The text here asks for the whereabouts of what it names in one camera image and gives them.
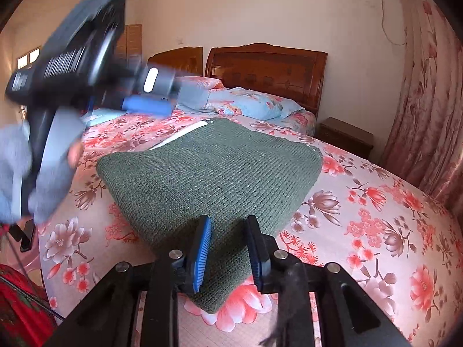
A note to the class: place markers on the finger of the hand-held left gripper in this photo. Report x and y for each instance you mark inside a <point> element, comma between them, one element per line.
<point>146,105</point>

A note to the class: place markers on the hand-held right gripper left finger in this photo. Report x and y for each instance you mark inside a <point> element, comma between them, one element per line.
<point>201,256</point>

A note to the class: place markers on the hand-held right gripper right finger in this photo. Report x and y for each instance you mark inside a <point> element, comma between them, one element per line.
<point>259,262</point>

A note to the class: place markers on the green and white knitted sweater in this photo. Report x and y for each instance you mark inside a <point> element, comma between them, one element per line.
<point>217,173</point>

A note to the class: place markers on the person's left hand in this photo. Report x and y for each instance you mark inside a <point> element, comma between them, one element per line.
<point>54,159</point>

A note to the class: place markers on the blue and pink floral pillow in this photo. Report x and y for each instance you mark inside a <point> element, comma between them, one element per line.
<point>195,90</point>

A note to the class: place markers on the small wooden headboard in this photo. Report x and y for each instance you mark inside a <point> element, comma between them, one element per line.
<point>181,59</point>

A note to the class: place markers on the bed with pink floral sheet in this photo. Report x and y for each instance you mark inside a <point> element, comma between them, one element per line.
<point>361,224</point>

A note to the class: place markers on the large carved wooden headboard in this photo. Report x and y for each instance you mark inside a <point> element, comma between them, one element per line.
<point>267,72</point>

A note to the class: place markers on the dark wooden nightstand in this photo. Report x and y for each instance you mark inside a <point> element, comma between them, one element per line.
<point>345,135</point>

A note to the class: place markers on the red patterned cloth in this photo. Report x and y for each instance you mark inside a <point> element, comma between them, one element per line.
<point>21,307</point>

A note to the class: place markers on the pink floral curtain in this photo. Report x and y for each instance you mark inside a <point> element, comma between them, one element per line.
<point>430,90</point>

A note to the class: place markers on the small wall window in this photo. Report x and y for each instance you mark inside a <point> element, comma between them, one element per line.
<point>30,56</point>

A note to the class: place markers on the wall calendar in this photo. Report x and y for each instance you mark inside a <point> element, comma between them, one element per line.
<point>131,41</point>

